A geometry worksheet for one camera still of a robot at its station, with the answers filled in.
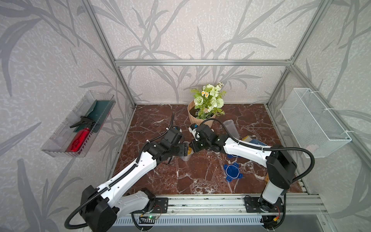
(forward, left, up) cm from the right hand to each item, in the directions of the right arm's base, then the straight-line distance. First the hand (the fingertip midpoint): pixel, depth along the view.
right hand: (188, 144), depth 83 cm
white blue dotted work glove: (+11, -41, -12) cm, 44 cm away
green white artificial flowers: (+20, -12, +15) cm, 28 cm away
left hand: (-4, +2, +3) cm, 6 cm away
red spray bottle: (-11, +44, +23) cm, 51 cm away
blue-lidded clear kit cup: (-6, -1, +1) cm, 6 cm away
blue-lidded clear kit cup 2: (+16, -30, -7) cm, 35 cm away
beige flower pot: (+16, -4, +3) cm, 16 cm away
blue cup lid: (-12, -26, -13) cm, 31 cm away
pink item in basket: (-8, -62, +9) cm, 63 cm away
